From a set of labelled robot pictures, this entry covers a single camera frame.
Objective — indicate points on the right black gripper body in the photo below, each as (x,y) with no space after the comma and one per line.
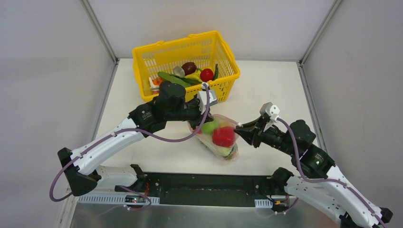
(256,130)

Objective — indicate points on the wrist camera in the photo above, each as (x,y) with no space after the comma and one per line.
(270,114)
(206,98)

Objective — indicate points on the red bell pepper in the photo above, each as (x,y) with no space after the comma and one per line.
(224,136)

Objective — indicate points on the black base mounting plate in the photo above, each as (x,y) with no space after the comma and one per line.
(211,190)

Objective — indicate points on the green leafy vegetable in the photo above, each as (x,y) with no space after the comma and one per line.
(185,82)

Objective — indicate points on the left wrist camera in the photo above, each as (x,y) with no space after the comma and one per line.
(206,98)

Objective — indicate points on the white radish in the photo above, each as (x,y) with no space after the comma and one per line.
(226,153)

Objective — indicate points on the dark red apple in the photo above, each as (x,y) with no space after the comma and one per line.
(189,67)

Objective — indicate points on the yellow banana bunch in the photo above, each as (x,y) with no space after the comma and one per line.
(194,76)

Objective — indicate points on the green cucumber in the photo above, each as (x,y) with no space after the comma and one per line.
(216,72)

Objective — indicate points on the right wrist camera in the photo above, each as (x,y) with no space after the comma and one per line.
(270,114)

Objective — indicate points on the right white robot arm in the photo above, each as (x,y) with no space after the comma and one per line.
(321,184)

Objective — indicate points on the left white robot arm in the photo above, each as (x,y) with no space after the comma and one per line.
(83,167)

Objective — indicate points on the green apple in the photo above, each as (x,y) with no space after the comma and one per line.
(210,127)

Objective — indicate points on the clear zip top bag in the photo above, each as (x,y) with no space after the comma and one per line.
(224,121)

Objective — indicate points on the small orange pumpkin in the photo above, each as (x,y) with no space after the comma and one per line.
(157,81)

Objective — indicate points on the yellow plastic basket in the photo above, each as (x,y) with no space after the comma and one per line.
(204,57)

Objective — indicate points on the red tomato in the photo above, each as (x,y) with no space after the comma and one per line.
(206,75)

